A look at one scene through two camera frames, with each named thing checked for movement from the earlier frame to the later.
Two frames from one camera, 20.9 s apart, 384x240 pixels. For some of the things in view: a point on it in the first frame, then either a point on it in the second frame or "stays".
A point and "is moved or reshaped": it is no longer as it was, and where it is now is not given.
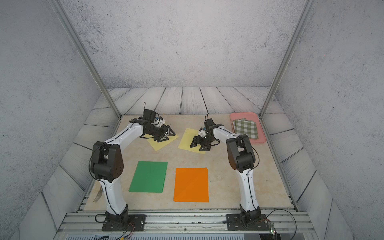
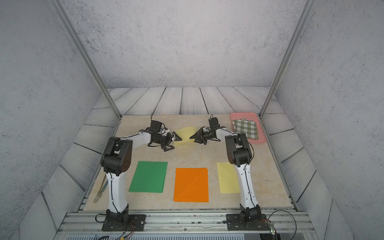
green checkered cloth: [243, 126] stays
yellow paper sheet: [158, 146] is moved or reshaped
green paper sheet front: [149, 177] stays
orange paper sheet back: [191, 185] stays
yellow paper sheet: [187, 139] -> [228, 178]
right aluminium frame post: [307, 7] stays
